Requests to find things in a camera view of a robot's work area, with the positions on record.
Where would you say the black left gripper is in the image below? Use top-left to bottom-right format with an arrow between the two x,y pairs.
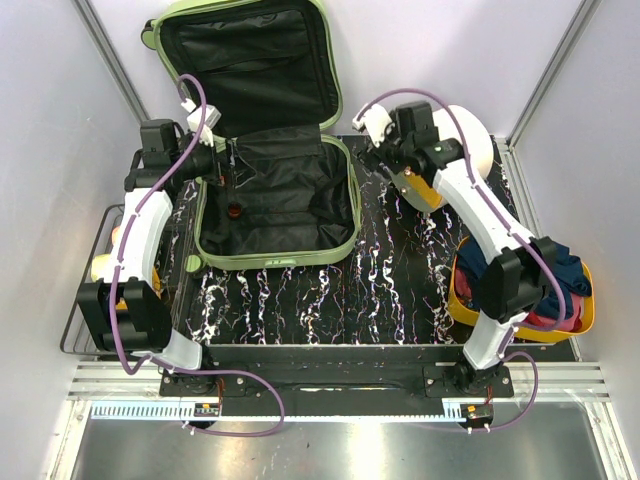
172,129 -> 257,189

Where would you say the green hard-shell suitcase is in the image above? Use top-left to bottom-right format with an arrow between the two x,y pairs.
141,1 -> 361,270

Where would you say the white orange drawer cabinet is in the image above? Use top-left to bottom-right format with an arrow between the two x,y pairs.
385,101 -> 493,213

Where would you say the pink maroon garment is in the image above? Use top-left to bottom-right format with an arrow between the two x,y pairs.
449,269 -> 585,333

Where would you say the orange plastic basket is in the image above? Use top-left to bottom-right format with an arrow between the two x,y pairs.
448,237 -> 595,344

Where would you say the red garment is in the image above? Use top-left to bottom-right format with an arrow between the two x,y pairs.
525,312 -> 567,331

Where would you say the navy blue garment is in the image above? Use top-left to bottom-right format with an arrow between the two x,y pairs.
455,237 -> 592,314

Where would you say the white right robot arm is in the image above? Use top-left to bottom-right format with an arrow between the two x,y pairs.
352,101 -> 557,397

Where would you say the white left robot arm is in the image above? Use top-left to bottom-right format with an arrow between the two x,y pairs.
76,119 -> 216,396

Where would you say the small brown bottle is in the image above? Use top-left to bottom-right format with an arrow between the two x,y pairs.
227,202 -> 243,220

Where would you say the black marble pattern mat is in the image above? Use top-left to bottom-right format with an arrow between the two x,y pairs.
154,133 -> 571,347

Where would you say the yellow dotted plate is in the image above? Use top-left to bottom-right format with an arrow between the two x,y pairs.
151,268 -> 163,298

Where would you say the yellow cup in basket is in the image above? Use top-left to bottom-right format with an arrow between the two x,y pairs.
90,254 -> 114,283

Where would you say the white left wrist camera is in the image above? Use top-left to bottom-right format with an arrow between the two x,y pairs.
181,99 -> 222,147

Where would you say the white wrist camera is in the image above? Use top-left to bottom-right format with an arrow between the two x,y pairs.
352,104 -> 392,147
181,99 -> 222,147

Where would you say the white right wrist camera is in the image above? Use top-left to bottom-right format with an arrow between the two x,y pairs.
352,104 -> 392,147

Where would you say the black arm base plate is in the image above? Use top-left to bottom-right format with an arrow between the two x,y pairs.
203,345 -> 514,399

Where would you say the black wire basket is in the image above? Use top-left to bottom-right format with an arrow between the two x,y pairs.
60,202 -> 201,357

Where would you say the aluminium rail frame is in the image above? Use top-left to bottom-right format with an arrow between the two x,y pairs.
45,361 -> 639,479

